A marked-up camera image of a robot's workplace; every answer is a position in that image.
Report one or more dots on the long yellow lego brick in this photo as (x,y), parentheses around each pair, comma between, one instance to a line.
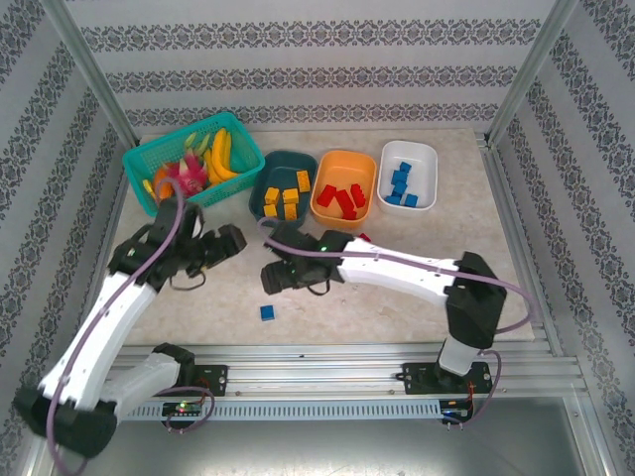
(292,212)
(303,180)

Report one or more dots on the long red lego brick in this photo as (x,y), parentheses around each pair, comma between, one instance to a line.
(358,195)
(343,199)

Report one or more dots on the blue lego brick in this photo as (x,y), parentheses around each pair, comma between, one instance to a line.
(398,177)
(411,200)
(401,188)
(405,167)
(267,313)
(393,199)

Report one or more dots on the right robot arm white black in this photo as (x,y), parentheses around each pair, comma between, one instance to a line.
(397,270)

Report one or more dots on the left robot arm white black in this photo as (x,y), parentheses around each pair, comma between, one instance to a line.
(99,337)

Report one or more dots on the marble board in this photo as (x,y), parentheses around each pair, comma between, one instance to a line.
(223,317)

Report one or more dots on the small yellow toy piece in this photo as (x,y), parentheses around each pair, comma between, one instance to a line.
(148,187)

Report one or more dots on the orange toy fruit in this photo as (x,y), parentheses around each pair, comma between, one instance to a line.
(161,176)

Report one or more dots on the pink toy dragon fruit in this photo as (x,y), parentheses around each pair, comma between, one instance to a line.
(188,173)

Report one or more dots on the yellow toy banana bunch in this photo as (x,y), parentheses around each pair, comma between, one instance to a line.
(220,154)

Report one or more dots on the teal plastic mesh basket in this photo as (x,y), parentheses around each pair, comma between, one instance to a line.
(243,149)

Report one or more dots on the dark teal plastic container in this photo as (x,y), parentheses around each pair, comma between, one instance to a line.
(285,163)

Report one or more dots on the orange plastic container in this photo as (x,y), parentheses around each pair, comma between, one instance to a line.
(347,168)

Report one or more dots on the black mounting plate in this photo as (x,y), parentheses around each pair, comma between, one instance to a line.
(417,379)
(213,379)

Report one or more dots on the white plastic container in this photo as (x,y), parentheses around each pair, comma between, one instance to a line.
(421,173)

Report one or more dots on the small circuit board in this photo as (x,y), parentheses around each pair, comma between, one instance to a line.
(456,414)
(181,408)

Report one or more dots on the aluminium side rail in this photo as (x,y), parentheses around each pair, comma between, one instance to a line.
(116,198)
(506,198)

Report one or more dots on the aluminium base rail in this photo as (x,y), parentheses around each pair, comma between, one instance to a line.
(322,372)

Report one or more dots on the aluminium frame post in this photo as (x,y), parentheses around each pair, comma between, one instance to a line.
(94,74)
(530,74)

